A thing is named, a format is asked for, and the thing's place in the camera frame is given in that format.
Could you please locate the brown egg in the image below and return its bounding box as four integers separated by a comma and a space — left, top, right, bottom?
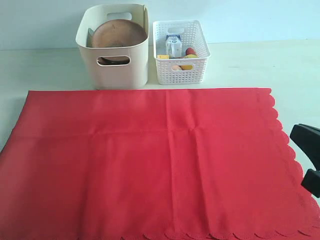
172, 65, 182, 71

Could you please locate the steel table knife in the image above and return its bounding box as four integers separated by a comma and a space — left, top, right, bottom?
86, 28, 94, 48

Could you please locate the yellow lemon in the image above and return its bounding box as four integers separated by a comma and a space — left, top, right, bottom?
180, 54, 198, 71

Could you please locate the wooden chopstick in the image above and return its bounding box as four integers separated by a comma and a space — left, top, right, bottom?
143, 5, 147, 29

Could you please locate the dark wooden spoon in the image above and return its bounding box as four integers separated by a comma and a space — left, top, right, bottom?
97, 56, 130, 66

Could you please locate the red table cloth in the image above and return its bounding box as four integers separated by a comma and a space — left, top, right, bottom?
0, 88, 320, 240

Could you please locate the blue white milk carton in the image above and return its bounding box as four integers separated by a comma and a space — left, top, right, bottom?
165, 34, 182, 58

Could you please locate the red sausage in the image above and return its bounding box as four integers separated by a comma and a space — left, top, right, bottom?
185, 47, 197, 56

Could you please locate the large cream plastic bin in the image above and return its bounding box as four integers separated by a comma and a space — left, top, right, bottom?
75, 3, 149, 90

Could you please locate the small white perforated basket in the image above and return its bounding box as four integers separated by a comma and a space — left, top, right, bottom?
153, 20, 211, 85

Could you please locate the yellow cheese wedge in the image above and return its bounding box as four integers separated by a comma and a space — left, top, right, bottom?
157, 54, 170, 60

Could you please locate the brown wooden plate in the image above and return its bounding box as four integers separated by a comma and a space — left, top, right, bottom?
91, 19, 148, 48

